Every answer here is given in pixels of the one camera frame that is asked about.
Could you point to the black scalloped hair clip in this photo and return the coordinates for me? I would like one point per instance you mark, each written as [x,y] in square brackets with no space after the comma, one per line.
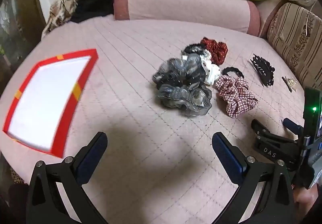
[263,70]

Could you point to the black lace scrunchie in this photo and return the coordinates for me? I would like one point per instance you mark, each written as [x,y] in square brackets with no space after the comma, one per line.
[193,49]

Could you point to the gold hair clip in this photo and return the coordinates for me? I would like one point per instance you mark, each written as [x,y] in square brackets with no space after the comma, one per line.
[289,83]

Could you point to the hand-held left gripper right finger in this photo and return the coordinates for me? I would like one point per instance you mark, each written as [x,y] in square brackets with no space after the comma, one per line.
[226,156]

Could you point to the grey sheer scrunchie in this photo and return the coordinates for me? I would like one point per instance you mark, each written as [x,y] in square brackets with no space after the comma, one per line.
[181,97]
[176,69]

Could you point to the leopard print cloth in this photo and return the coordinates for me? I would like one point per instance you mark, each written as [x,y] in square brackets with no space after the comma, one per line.
[60,10]

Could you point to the striped floral cushion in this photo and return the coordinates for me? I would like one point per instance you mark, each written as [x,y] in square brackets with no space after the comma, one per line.
[296,38]

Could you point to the red dotted scrunchie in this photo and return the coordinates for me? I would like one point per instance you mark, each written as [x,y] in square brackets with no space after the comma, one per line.
[217,50]

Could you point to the red plaid scrunchie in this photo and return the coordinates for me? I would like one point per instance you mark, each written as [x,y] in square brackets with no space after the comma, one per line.
[234,93]

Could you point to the pink quilted bed cover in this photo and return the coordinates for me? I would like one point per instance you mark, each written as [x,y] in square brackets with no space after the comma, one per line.
[125,113]

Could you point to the pink bolster pillow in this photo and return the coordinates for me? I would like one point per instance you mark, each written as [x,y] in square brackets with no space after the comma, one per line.
[176,2]

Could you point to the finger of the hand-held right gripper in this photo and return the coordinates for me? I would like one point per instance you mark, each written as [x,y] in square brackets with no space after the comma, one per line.
[266,136]
[291,124]

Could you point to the white dotted scrunchie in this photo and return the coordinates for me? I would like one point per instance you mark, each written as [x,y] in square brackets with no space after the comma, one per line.
[212,73]

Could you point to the person's right hand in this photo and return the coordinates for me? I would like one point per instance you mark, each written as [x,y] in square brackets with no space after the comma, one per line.
[308,197]

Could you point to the red box with white inside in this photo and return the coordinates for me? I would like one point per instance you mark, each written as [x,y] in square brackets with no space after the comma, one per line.
[63,123]

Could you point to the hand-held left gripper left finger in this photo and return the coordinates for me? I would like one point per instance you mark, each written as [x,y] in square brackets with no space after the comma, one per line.
[93,156]

